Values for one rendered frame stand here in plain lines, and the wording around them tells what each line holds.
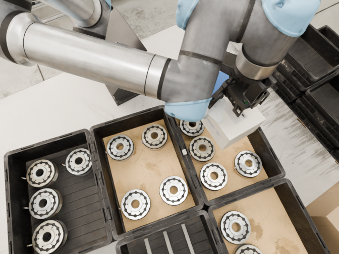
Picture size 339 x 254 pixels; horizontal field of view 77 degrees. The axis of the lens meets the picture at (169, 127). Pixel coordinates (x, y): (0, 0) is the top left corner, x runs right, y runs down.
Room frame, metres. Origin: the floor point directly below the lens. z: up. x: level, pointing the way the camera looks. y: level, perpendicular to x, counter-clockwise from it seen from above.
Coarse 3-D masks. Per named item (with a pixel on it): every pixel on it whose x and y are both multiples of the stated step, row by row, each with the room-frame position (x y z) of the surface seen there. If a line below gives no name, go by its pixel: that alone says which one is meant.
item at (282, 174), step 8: (176, 128) 0.30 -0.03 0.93; (264, 136) 0.27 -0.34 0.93; (272, 152) 0.21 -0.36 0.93; (192, 168) 0.15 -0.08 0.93; (280, 168) 0.15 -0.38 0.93; (280, 176) 0.12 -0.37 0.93; (200, 184) 0.10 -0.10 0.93; (256, 184) 0.10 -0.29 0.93; (264, 184) 0.10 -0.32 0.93; (200, 192) 0.07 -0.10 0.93; (240, 192) 0.07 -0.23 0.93; (216, 200) 0.05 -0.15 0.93; (224, 200) 0.05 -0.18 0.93
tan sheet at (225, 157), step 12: (204, 132) 0.32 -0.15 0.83; (216, 144) 0.27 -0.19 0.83; (240, 144) 0.27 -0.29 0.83; (216, 156) 0.22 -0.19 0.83; (228, 156) 0.22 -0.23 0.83; (228, 168) 0.17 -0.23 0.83; (228, 180) 0.12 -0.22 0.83; (240, 180) 0.13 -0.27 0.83; (252, 180) 0.13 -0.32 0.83; (216, 192) 0.08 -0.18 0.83; (228, 192) 0.08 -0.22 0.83
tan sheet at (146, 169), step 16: (144, 128) 0.34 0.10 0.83; (112, 160) 0.20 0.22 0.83; (128, 160) 0.20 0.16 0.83; (144, 160) 0.20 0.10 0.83; (160, 160) 0.20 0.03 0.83; (176, 160) 0.20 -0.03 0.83; (112, 176) 0.14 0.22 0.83; (128, 176) 0.14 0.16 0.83; (144, 176) 0.14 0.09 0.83; (160, 176) 0.14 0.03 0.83; (176, 192) 0.08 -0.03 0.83; (160, 208) 0.03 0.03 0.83; (176, 208) 0.03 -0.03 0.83; (128, 224) -0.03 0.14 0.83; (144, 224) -0.03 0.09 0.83
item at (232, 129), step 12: (216, 84) 0.35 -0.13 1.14; (228, 108) 0.27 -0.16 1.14; (204, 120) 0.26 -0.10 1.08; (228, 120) 0.23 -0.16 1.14; (240, 120) 0.23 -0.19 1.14; (252, 120) 0.23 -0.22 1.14; (264, 120) 0.24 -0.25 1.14; (216, 132) 0.22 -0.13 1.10; (228, 132) 0.20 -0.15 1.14; (240, 132) 0.20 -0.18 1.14; (252, 132) 0.23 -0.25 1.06; (228, 144) 0.18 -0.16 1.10
